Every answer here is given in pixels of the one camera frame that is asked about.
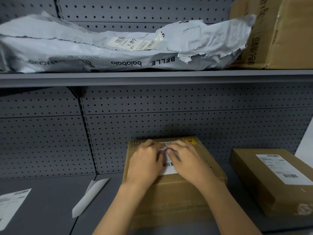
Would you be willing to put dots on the person's left hand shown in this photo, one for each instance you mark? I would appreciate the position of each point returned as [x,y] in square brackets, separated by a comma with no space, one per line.
[143,163]

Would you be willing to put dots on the white panel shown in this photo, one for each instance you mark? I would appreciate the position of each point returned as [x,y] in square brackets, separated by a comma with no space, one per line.
[305,146]

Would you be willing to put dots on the large grey plastic mailer bag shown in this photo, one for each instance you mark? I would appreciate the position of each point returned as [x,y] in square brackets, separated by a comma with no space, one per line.
[61,51]

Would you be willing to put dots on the brown cardboard box yellow sticker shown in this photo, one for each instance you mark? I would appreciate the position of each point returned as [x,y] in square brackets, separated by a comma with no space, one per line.
[171,195]

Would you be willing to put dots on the person's left forearm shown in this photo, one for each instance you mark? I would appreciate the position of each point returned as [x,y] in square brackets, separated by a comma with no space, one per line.
[122,208]

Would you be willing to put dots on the large brown cardboard box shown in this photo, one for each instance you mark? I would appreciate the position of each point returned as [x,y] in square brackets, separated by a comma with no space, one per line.
[281,34]

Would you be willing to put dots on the person's right fingers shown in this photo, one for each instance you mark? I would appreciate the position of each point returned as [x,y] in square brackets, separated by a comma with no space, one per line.
[177,149]

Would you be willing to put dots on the white printed label sheet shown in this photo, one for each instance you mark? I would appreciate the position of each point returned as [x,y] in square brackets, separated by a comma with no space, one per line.
[9,205]

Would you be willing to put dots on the person's left fingers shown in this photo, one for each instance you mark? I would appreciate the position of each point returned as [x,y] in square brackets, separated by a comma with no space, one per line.
[154,146]

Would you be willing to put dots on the white shipping label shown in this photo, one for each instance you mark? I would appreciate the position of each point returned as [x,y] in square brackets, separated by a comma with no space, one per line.
[169,170]

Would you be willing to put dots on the white label backing strip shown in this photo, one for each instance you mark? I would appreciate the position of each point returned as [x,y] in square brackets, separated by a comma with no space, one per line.
[89,198]

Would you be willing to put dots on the person's right forearm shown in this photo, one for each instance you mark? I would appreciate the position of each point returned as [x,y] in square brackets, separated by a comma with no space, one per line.
[225,210]

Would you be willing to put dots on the flat cardboard box white label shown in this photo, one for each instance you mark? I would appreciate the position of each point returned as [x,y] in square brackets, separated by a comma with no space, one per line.
[269,183]

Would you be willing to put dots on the grey metal shelf board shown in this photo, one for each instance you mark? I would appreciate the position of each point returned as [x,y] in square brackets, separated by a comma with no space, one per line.
[156,78]
[49,212]

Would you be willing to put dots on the torn grey plastic mailer bag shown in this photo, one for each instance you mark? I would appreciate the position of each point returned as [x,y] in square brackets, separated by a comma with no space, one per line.
[210,36]

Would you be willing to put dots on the grey perforated back panel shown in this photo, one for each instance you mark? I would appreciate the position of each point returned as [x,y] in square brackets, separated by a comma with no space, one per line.
[195,115]

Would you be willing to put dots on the person's right hand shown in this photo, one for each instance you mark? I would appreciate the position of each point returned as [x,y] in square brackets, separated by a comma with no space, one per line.
[192,163]

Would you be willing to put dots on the grey shelf bracket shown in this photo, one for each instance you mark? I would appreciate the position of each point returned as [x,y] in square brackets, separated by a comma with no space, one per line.
[76,91]

